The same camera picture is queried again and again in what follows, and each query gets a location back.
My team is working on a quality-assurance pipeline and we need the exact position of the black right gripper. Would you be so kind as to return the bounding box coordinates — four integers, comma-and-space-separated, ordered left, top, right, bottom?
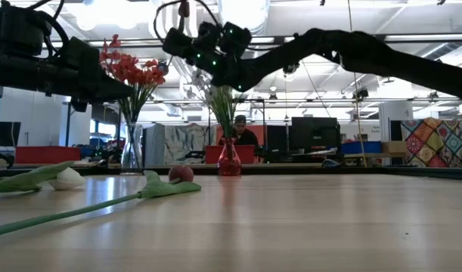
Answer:
162, 20, 255, 93

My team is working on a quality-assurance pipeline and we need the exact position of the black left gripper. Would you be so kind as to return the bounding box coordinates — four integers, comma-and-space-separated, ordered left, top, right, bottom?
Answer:
58, 36, 135, 113

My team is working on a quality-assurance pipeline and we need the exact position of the red flower bunch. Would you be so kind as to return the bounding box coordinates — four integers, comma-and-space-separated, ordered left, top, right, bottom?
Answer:
99, 33, 141, 167
116, 56, 166, 167

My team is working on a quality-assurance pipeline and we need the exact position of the white tulip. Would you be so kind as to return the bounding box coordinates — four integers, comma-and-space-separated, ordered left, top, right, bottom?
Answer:
0, 161, 87, 193

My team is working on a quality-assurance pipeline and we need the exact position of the clear glass vase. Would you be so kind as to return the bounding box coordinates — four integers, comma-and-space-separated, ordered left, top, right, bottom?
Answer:
119, 122, 144, 175

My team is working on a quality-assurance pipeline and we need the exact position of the red glass vase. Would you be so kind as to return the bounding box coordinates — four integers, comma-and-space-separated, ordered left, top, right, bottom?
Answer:
216, 137, 242, 177

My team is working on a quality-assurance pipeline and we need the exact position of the person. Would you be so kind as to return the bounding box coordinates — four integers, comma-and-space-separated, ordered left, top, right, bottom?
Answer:
218, 114, 260, 149

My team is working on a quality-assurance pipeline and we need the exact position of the red plastic bin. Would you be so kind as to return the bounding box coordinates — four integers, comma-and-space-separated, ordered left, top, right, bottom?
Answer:
14, 146, 82, 165
205, 144, 256, 165

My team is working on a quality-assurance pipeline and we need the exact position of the marble pattern panel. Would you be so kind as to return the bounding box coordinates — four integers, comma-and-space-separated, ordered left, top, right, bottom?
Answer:
144, 123, 216, 165

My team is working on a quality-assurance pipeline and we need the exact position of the black computer monitor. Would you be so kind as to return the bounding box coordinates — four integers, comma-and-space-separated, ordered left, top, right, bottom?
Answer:
0, 121, 22, 149
290, 116, 342, 153

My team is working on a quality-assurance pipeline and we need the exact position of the dark red tulip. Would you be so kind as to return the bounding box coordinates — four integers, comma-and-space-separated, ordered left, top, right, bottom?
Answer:
0, 165, 203, 239

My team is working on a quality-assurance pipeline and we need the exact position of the blue plastic bin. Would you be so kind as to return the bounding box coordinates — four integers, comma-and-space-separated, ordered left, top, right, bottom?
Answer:
340, 141, 383, 155

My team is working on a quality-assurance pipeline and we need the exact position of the white building pillar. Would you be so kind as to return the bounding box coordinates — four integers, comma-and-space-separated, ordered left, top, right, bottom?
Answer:
378, 100, 414, 143

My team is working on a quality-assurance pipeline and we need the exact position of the brown cardboard box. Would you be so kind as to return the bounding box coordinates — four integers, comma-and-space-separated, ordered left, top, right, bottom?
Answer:
381, 141, 408, 154

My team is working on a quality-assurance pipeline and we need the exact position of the colourful patchwork quilt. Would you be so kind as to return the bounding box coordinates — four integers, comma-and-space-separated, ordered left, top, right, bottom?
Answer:
399, 117, 462, 168

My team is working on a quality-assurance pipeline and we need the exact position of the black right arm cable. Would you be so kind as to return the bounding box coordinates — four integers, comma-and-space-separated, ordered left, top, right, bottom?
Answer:
153, 0, 221, 45

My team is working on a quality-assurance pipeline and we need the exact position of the black aluminium table frame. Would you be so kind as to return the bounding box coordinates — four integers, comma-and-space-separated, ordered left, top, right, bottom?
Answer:
0, 165, 462, 181

